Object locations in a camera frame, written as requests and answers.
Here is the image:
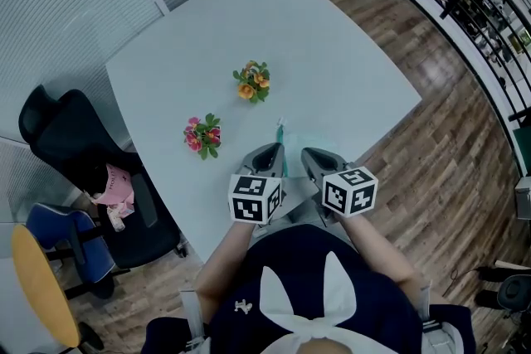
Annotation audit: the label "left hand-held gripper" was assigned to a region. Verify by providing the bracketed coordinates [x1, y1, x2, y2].
[227, 143, 286, 225]

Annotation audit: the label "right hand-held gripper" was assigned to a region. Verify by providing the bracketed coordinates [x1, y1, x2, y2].
[300, 148, 379, 219]

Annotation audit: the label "mint green pencil pouch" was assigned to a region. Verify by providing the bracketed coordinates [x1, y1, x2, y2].
[275, 116, 339, 179]

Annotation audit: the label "person's right forearm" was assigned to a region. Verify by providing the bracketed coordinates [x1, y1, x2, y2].
[338, 211, 418, 285]

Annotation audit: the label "person's left forearm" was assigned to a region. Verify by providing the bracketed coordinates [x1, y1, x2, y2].
[194, 221, 254, 318]

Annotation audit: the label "person's grey trousers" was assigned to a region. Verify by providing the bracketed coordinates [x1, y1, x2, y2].
[251, 202, 358, 250]

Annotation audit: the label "pink flower pot plant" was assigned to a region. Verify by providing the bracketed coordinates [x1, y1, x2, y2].
[183, 113, 222, 161]

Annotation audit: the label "orange flower pot plant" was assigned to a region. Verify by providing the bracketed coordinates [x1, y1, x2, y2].
[231, 60, 271, 104]

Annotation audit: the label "person's navy cap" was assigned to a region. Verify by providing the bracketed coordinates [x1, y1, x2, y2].
[209, 224, 424, 354]

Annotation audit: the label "white bow headband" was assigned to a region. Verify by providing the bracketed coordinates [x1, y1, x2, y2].
[259, 250, 416, 354]

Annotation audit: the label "pink paper bag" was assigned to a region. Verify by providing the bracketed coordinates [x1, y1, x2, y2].
[89, 162, 136, 206]

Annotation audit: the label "small printed packet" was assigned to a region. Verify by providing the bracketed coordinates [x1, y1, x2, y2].
[106, 202, 134, 232]

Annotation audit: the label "green panel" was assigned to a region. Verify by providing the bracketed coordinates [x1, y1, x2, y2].
[512, 126, 531, 177]

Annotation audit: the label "white box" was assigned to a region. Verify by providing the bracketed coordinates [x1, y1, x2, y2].
[514, 176, 531, 221]

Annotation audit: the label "black office chair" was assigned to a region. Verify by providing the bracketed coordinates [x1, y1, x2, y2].
[18, 85, 188, 270]

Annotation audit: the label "pale wooden board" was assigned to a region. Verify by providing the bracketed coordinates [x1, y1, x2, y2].
[493, 259, 531, 270]

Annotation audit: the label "blue chair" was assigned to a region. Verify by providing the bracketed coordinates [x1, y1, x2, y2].
[25, 202, 129, 299]

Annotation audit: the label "black stool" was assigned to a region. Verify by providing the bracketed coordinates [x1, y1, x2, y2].
[475, 265, 531, 318]

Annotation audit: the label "yellow round table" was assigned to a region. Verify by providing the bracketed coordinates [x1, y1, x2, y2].
[11, 223, 82, 348]

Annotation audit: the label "grey shoulder strap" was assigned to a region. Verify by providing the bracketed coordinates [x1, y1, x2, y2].
[178, 288, 208, 352]
[417, 281, 461, 354]

